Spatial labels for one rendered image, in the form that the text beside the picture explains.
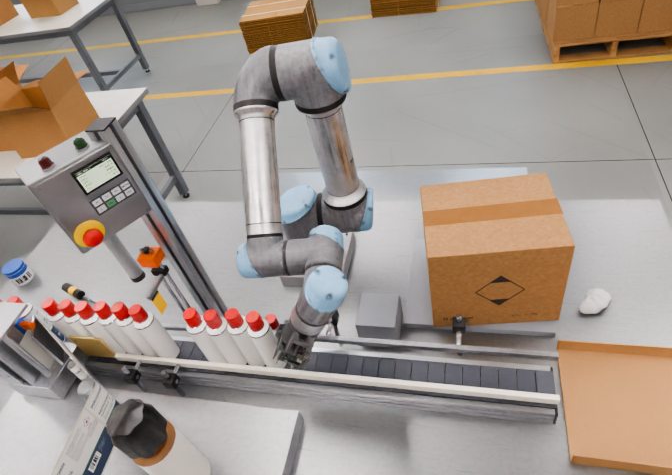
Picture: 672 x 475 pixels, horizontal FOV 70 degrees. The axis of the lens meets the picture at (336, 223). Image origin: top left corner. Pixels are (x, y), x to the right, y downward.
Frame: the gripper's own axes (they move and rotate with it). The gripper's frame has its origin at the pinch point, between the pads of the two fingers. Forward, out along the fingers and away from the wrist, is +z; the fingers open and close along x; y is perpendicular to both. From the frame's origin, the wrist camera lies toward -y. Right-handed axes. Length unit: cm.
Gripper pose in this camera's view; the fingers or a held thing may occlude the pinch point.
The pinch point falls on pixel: (286, 351)
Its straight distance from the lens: 120.1
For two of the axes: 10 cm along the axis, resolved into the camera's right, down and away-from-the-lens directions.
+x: 9.3, 3.6, 1.0
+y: -2.0, 7.1, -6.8
